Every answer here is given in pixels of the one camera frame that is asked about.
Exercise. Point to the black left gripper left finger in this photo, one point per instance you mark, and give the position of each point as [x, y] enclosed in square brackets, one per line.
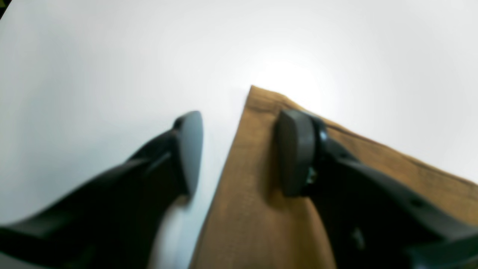
[111, 221]

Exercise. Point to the brown t-shirt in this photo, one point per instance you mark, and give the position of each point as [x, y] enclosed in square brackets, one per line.
[251, 224]

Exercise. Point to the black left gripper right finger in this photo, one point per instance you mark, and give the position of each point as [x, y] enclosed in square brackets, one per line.
[372, 221]

